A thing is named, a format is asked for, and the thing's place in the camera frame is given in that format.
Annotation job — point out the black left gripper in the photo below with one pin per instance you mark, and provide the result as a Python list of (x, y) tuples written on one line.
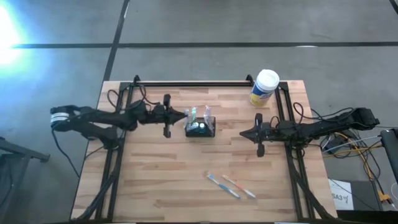
[(161, 114)]

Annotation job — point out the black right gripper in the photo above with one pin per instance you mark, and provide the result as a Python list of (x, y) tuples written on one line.
[(267, 132)]

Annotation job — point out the teal mouthwash bottle white cap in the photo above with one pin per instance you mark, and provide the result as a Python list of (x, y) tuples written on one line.
[(202, 125), (196, 125)]

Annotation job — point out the orange toothbrush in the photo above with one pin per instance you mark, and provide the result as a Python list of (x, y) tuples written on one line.
[(239, 186)]

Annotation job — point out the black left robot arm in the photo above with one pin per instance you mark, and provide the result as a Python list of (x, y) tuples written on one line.
[(102, 119)]

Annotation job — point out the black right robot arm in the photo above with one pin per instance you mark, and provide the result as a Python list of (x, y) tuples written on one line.
[(326, 127)]

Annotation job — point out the disinfecting wipes canister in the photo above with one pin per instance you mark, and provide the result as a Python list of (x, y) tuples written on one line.
[(264, 87)]

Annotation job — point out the white paper sheet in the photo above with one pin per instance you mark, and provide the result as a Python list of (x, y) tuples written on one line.
[(340, 189)]

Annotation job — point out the black flat case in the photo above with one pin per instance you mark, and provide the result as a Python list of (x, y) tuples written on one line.
[(367, 196)]

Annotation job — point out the black monitor edge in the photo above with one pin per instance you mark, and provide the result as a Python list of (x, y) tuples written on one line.
[(391, 149)]

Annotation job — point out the black box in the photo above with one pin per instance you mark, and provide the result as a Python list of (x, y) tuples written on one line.
[(367, 217)]

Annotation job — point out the black metal stand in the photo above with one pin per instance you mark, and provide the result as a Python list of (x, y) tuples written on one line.
[(18, 151)]

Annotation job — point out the black aluminium rig frame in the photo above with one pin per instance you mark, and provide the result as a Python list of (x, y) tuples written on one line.
[(192, 84)]

